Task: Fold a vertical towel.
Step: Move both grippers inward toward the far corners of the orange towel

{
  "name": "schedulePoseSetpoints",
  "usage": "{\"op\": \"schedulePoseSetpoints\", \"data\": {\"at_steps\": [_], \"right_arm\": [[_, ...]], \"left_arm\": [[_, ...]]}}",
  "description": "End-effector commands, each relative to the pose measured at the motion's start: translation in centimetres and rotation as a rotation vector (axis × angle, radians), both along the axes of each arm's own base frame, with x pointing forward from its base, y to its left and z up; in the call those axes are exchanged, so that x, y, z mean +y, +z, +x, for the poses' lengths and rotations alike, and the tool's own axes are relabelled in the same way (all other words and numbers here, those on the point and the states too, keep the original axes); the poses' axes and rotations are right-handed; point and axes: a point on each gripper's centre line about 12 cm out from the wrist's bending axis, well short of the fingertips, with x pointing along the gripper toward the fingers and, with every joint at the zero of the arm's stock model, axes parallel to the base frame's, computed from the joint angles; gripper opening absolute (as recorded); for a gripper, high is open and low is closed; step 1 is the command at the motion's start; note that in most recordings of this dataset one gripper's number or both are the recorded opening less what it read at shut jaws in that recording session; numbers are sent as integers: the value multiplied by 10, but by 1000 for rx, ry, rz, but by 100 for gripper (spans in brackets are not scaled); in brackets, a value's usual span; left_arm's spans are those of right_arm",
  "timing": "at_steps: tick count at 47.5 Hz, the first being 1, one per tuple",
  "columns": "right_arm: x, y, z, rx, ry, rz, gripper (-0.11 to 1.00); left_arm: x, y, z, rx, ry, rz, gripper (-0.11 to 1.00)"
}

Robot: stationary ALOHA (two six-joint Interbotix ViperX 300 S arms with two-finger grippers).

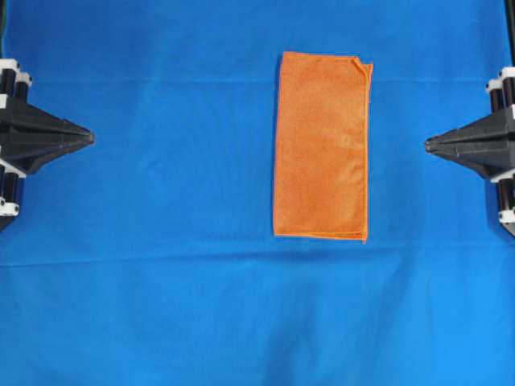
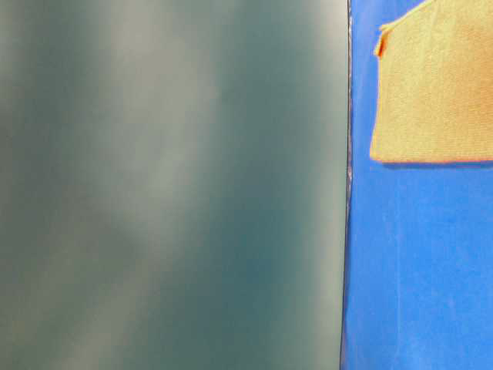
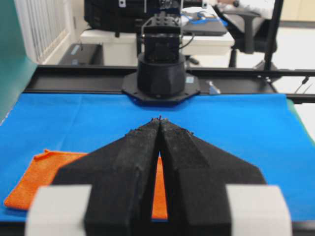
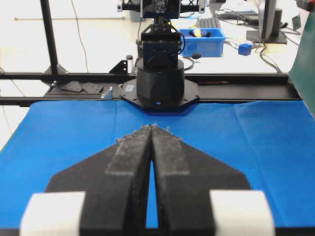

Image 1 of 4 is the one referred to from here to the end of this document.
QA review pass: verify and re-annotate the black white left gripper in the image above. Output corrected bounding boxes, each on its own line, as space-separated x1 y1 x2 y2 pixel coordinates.
1 59 94 231

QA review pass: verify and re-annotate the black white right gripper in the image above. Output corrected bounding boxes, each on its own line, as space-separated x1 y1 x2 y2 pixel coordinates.
424 67 514 235

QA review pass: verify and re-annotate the orange microfiber towel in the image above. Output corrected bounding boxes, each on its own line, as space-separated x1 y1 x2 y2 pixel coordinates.
273 51 373 242

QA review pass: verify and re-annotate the blue table cloth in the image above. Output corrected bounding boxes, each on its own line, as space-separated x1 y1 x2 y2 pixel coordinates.
1 1 514 385

